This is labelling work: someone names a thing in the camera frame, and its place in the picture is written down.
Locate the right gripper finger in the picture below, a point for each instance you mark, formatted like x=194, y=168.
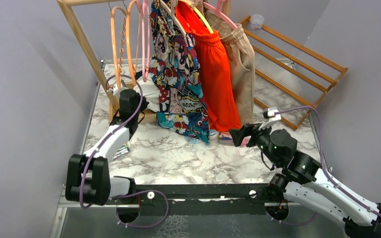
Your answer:
x=251, y=126
x=238, y=135

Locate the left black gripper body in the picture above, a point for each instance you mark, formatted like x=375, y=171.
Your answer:
x=143, y=106

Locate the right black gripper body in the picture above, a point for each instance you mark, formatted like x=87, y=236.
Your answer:
x=262, y=137

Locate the white shorts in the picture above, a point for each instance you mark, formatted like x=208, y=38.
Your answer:
x=150, y=92

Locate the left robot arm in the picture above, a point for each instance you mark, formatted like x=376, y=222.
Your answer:
x=88, y=180

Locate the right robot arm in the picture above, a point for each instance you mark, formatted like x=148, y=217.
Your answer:
x=302, y=180

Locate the orange hanger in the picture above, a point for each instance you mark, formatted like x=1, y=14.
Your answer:
x=132, y=61
x=118, y=46

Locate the orange shorts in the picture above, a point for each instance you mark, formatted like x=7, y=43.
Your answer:
x=214, y=71

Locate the pink empty hanger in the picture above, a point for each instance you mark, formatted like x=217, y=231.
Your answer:
x=144, y=11

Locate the comic print shorts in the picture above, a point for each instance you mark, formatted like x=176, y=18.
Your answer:
x=174, y=69

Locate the beige shorts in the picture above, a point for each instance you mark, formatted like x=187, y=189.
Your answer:
x=242, y=63

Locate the wooden hanger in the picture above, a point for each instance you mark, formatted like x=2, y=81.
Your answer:
x=170, y=9

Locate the yellow hanger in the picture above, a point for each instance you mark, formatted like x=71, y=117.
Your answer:
x=202, y=16

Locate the pink hanger with beige shorts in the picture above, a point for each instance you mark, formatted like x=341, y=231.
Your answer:
x=221, y=14

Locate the pink pen pack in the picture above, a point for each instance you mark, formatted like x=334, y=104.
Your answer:
x=226, y=138

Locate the wooden clothes rack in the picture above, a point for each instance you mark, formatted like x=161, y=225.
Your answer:
x=66, y=8

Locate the marker pen pack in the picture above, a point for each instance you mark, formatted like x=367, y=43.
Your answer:
x=123, y=150

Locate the wooden slatted rack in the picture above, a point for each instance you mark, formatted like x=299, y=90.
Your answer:
x=288, y=74

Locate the clear plastic cup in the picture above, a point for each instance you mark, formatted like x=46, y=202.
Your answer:
x=256, y=22

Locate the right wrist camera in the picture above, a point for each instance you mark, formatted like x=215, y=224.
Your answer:
x=272, y=115

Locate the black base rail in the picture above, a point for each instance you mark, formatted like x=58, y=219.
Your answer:
x=200, y=199

